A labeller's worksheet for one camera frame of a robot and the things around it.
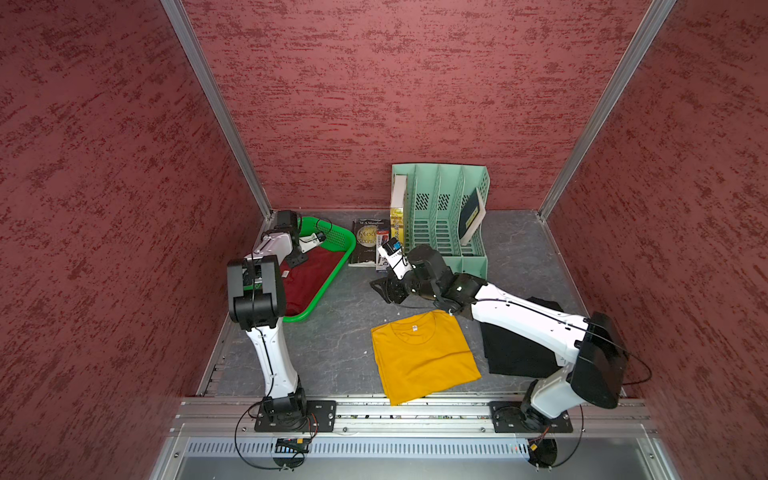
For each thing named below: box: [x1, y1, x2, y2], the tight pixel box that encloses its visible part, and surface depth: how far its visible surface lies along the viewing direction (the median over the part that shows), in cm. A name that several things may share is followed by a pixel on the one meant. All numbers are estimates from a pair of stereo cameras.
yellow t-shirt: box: [371, 310, 482, 406], surface depth 85 cm
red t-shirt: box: [280, 246, 344, 316], surface depth 100 cm
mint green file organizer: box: [392, 164, 491, 279], surface depth 107 cm
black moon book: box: [348, 218, 391, 267], surface depth 115 cm
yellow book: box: [390, 174, 408, 247], surface depth 91 cm
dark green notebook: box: [458, 187, 486, 245], surface depth 105 cm
